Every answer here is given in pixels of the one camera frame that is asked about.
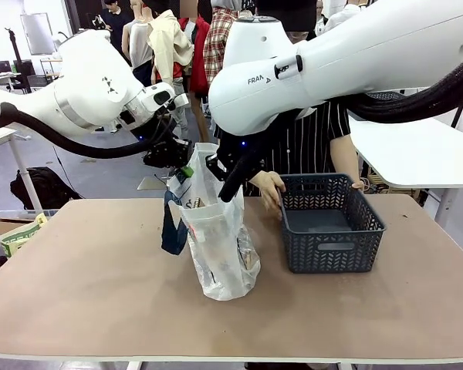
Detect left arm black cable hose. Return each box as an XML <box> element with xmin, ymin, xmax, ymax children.
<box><xmin>0</xmin><ymin>103</ymin><xmax>178</xmax><ymax>160</ymax></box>

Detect black tripod stand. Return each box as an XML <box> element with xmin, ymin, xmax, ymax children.
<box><xmin>5</xmin><ymin>26</ymin><xmax>32</xmax><ymax>93</ymax></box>

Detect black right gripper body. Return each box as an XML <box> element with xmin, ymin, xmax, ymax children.
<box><xmin>215</xmin><ymin>135</ymin><xmax>255</xmax><ymax>174</ymax></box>

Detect person in striped black shirt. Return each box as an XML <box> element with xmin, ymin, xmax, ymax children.
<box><xmin>214</xmin><ymin>0</ymin><xmax>366</xmax><ymax>197</ymax></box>

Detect clear plastic bag navy handles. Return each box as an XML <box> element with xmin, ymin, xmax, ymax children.
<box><xmin>161</xmin><ymin>142</ymin><xmax>262</xmax><ymax>301</ymax></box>

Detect metal stand base plate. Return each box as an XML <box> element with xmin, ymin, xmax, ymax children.
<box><xmin>137</xmin><ymin>175</ymin><xmax>174</xmax><ymax>192</ymax></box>

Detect background person dark clothes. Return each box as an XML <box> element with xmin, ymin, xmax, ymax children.
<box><xmin>98</xmin><ymin>0</ymin><xmax>134</xmax><ymax>66</ymax></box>

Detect dark grey plastic basket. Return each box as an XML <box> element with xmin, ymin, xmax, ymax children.
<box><xmin>278</xmin><ymin>173</ymin><xmax>387</xmax><ymax>274</ymax></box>

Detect person's right hand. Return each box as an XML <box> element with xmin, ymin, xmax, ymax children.
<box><xmin>256</xmin><ymin>171</ymin><xmax>286</xmax><ymax>212</ymax></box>

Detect green printed cardboard box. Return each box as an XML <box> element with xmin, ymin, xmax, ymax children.
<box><xmin>0</xmin><ymin>212</ymin><xmax>49</xmax><ymax>258</ymax></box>

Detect person's left forearm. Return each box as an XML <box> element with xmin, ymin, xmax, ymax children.
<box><xmin>330</xmin><ymin>134</ymin><xmax>360</xmax><ymax>186</ymax></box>

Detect whiteboard on stand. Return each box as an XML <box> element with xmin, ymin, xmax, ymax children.
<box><xmin>20</xmin><ymin>12</ymin><xmax>56</xmax><ymax>56</ymax></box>

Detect red garment on mannequin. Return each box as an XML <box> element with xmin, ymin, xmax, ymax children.
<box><xmin>177</xmin><ymin>15</ymin><xmax>211</xmax><ymax>93</ymax></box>

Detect black backpack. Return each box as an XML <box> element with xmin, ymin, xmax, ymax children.
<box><xmin>9</xmin><ymin>166</ymin><xmax>82</xmax><ymax>211</ymax></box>

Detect mannequin with beige shirt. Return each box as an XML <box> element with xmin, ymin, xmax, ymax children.
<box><xmin>146</xmin><ymin>0</ymin><xmax>196</xmax><ymax>140</ymax></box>

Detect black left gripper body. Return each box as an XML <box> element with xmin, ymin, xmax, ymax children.
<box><xmin>143</xmin><ymin>138</ymin><xmax>192</xmax><ymax>170</ymax></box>

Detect mannequin with white tank top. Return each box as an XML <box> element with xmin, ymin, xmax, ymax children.
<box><xmin>121</xmin><ymin>0</ymin><xmax>155</xmax><ymax>88</ymax></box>

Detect plaid shirt on mannequin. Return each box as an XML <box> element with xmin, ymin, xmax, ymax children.
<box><xmin>203</xmin><ymin>5</ymin><xmax>240</xmax><ymax>89</ymax></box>

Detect large white table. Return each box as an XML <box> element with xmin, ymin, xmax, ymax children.
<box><xmin>346</xmin><ymin>86</ymin><xmax>463</xmax><ymax>224</ymax></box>

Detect shiny foil packet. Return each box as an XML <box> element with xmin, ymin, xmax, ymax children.
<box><xmin>237</xmin><ymin>227</ymin><xmax>259</xmax><ymax>286</ymax></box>

